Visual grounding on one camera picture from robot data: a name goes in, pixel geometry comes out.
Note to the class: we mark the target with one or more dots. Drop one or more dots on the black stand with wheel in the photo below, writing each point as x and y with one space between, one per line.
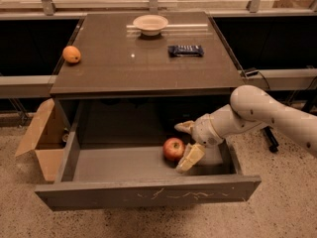
272 142

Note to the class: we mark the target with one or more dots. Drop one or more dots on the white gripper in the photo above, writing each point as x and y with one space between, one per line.
205 131

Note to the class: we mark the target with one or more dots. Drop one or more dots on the orange fruit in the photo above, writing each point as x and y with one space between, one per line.
71 54

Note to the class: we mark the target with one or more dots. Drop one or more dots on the red apple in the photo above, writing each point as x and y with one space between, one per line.
173 149

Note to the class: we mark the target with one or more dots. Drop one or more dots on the grey cabinet counter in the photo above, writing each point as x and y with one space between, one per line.
117 62

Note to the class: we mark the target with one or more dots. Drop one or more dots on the dark blue snack bar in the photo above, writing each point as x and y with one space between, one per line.
185 51

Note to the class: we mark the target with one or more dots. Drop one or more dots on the white bowl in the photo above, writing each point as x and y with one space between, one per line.
150 25

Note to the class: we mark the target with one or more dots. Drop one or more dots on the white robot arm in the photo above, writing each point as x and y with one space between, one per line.
250 108

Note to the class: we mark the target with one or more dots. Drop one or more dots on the brown cardboard box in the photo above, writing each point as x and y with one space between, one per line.
44 138

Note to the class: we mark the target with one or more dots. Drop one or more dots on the open grey top drawer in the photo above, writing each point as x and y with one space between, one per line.
113 158

